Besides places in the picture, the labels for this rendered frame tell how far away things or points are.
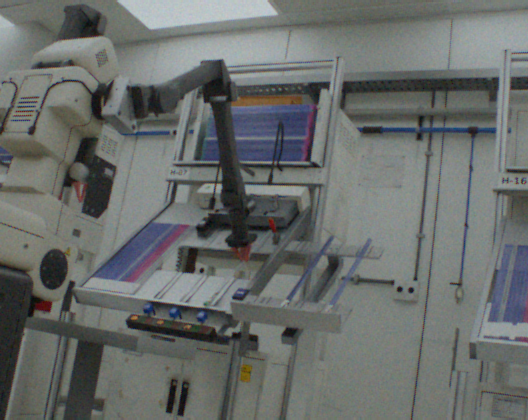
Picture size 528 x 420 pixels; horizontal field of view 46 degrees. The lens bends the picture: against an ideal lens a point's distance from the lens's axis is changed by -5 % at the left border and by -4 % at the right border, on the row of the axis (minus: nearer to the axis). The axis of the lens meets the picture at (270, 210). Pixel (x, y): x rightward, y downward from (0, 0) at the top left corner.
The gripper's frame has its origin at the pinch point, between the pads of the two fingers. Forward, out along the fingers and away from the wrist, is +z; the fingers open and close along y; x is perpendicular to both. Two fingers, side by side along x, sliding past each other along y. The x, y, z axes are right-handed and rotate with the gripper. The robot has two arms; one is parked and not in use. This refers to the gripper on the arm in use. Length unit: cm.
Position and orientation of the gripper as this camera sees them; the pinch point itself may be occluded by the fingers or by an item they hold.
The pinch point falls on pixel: (244, 259)
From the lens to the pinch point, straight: 233.1
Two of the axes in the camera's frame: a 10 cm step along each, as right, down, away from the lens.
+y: -9.0, -0.4, 4.4
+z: 1.4, 9.2, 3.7
